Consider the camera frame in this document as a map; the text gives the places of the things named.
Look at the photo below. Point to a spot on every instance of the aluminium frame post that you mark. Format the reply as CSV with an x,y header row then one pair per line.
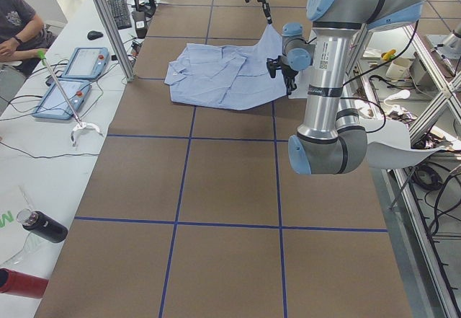
x,y
110,27

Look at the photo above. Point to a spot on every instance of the black keyboard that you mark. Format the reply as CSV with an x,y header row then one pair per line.
x,y
120,13

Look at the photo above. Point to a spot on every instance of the black computer mouse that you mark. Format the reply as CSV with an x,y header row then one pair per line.
x,y
93,35

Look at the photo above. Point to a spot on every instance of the black box white label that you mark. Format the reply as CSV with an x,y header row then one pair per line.
x,y
140,22

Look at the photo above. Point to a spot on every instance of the light blue striped shirt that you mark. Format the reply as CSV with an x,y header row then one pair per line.
x,y
229,77

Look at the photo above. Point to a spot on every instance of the red cylinder bottle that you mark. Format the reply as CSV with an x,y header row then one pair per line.
x,y
22,284

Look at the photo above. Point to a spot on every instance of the upper blue teach pendant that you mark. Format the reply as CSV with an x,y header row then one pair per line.
x,y
86,63

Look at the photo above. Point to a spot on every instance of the grabber stick green handle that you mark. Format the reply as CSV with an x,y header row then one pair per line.
x,y
80,124

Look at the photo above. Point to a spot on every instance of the seated person dark shirt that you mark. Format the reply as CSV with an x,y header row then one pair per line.
x,y
23,35

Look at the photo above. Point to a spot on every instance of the lower blue teach pendant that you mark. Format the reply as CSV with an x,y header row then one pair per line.
x,y
54,106

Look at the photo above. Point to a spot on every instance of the blue teach pendant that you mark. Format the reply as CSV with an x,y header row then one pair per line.
x,y
54,106
86,63

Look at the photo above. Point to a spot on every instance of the black water bottle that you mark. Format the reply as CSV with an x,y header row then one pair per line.
x,y
42,225

